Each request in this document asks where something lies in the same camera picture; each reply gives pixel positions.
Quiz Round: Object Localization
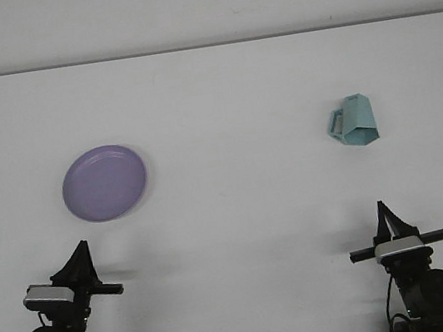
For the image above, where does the pale blue faceted cup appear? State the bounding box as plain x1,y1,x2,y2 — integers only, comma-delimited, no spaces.
322,91,383,153

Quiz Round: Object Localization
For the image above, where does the pale purple round plate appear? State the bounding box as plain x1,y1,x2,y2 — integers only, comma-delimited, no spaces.
55,139,155,229

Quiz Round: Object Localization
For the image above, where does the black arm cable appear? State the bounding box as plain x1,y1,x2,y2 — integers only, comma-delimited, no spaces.
381,276,402,323

